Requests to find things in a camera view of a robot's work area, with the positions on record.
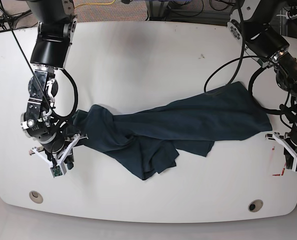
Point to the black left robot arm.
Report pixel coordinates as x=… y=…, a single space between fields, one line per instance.
x=250 y=25

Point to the table cable grommet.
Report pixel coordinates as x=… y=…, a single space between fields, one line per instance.
x=36 y=197
x=255 y=206

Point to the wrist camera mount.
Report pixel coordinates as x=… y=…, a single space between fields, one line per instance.
x=290 y=148
x=67 y=159

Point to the white power strip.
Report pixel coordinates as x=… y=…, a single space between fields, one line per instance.
x=291 y=14

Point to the black tripod stand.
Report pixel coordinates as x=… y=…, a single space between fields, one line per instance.
x=10 y=21

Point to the dark teal T-shirt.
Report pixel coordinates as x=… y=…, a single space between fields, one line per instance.
x=149 y=141

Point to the red tape rectangle marking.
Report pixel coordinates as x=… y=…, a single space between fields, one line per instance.
x=277 y=163

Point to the grey metal frame leg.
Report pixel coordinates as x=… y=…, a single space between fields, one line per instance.
x=156 y=9

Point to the right table cable grommet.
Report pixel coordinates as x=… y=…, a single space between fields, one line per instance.
x=255 y=206

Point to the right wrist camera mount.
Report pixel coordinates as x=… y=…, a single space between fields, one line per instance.
x=67 y=159

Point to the left table cable grommet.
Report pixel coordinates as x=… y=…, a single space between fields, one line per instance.
x=36 y=197

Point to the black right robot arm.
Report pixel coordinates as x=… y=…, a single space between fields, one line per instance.
x=55 y=31

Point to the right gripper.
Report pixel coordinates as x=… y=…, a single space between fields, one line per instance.
x=54 y=146

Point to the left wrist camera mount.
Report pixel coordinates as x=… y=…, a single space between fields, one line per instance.
x=290 y=148

